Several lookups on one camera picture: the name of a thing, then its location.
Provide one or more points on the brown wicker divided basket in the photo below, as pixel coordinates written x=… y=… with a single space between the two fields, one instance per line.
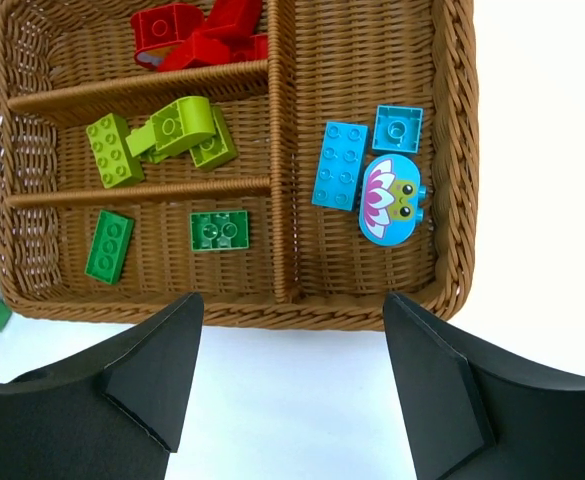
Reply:
x=291 y=161

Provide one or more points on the red curved lego brick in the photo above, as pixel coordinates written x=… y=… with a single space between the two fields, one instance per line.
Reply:
x=197 y=51

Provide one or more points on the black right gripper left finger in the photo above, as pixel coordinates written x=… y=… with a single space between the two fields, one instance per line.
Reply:
x=113 y=411

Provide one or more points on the teal printed lego brick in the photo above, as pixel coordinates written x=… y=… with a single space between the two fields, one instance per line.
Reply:
x=392 y=193

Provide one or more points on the light blue lego stack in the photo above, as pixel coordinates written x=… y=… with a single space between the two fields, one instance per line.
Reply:
x=116 y=165

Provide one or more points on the dark green square lego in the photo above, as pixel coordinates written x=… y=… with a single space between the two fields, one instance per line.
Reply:
x=219 y=230

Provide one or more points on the lime sloped lego brick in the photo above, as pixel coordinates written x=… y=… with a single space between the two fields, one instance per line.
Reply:
x=218 y=149

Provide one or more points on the small lime lego brick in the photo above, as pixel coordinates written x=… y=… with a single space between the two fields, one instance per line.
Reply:
x=141 y=143

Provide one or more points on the dark green long lego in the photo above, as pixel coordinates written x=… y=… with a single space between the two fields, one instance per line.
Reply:
x=109 y=247

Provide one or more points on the teal long lego brick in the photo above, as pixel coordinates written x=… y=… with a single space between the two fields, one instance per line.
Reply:
x=340 y=166

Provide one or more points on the red flower printed lego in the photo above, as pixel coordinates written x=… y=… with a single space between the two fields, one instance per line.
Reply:
x=158 y=30

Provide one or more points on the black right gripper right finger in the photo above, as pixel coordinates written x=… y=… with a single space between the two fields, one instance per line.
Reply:
x=473 y=410

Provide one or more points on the small teal square lego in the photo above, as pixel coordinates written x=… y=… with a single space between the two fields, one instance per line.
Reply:
x=397 y=129

